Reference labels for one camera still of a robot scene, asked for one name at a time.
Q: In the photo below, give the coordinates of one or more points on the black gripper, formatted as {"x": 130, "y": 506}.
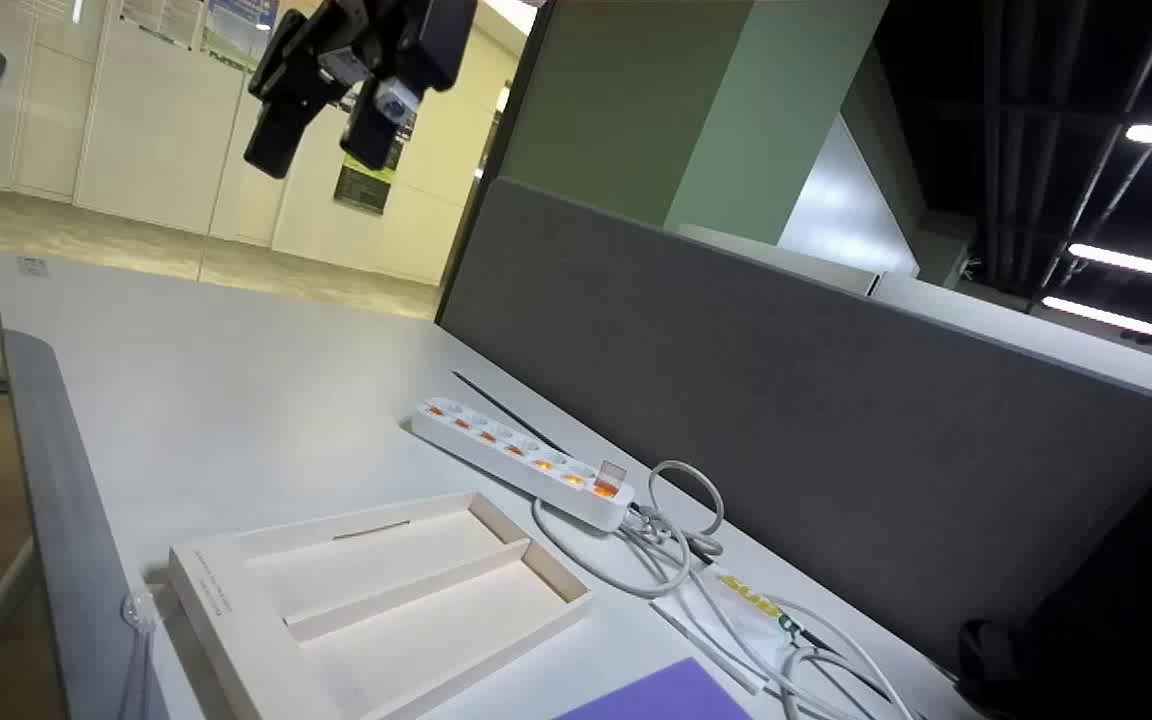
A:
{"x": 403, "y": 35}

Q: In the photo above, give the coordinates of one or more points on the pale wooden compartment tray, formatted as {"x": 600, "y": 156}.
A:
{"x": 377, "y": 600}

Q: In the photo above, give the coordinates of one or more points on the purple mat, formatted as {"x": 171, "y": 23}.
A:
{"x": 661, "y": 699}

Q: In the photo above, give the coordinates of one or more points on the green pillar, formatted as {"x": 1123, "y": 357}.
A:
{"x": 683, "y": 94}

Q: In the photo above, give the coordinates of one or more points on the white power strip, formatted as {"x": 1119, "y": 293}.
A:
{"x": 522, "y": 462}

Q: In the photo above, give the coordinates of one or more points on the white table leg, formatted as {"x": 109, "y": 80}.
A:
{"x": 0, "y": 594}

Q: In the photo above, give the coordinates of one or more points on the grey fabric desk partition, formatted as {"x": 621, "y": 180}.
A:
{"x": 870, "y": 427}

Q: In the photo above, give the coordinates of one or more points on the white adapter with yellow label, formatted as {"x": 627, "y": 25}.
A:
{"x": 761, "y": 610}

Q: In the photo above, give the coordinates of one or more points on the green black wall poster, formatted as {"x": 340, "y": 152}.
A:
{"x": 361, "y": 190}

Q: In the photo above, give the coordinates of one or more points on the blue wall poster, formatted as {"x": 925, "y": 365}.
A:
{"x": 236, "y": 25}

